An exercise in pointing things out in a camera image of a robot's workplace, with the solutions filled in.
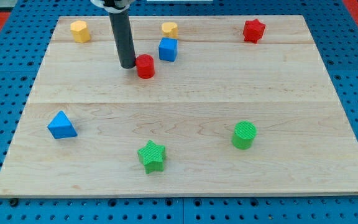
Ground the blue triangle block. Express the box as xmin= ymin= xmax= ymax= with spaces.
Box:
xmin=47 ymin=111 xmax=77 ymax=139

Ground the yellow hexagon block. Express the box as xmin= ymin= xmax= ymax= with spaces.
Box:
xmin=70 ymin=21 xmax=91 ymax=43

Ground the blue perforated base mat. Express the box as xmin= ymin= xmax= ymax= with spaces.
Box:
xmin=0 ymin=0 xmax=358 ymax=223

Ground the green star block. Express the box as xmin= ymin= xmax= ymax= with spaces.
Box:
xmin=137 ymin=140 xmax=166 ymax=174

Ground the red star block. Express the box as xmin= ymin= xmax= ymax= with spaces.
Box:
xmin=243 ymin=19 xmax=266 ymax=44

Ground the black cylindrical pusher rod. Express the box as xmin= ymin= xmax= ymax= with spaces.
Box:
xmin=109 ymin=10 xmax=136 ymax=69

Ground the light wooden board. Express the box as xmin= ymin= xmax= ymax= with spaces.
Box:
xmin=0 ymin=15 xmax=358 ymax=198

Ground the blue cube block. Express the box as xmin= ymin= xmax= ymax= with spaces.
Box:
xmin=158 ymin=37 xmax=178 ymax=62

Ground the green cylinder block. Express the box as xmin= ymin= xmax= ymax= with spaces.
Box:
xmin=231 ymin=121 xmax=257 ymax=150

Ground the red cylinder block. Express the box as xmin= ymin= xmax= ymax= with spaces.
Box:
xmin=135 ymin=54 xmax=155 ymax=79

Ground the yellow heart block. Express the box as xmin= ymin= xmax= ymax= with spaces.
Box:
xmin=161 ymin=22 xmax=178 ymax=39

